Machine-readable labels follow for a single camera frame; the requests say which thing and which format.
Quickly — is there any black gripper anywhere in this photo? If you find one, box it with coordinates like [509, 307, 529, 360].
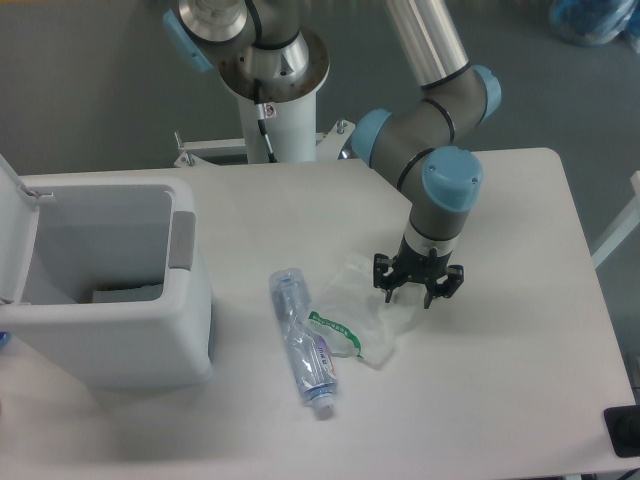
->
[373, 238, 464, 309]

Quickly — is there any clear plastic bag green strip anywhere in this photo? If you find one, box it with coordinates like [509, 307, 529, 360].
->
[303, 253, 425, 370]

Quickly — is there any crushed clear plastic bottle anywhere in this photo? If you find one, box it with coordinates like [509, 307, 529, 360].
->
[269, 268, 337, 420]

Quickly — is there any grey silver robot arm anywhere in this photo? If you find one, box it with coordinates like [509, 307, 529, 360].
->
[162, 1, 501, 300]

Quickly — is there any white trash can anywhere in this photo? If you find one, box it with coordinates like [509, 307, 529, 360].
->
[1, 168, 213, 388]

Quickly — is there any black device at table edge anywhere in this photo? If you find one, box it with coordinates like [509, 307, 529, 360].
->
[603, 405, 639, 458]

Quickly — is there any blue plastic bag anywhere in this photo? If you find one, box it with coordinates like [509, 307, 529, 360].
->
[548, 0, 639, 47]

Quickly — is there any white pedestal base frame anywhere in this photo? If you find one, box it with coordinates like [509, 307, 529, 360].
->
[173, 118, 356, 168]

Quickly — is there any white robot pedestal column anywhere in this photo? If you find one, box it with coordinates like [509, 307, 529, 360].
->
[218, 27, 330, 164]

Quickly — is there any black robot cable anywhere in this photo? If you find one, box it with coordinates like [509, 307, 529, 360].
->
[252, 78, 278, 164]

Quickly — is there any white frame leg right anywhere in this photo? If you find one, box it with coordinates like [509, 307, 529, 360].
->
[591, 171, 639, 269]

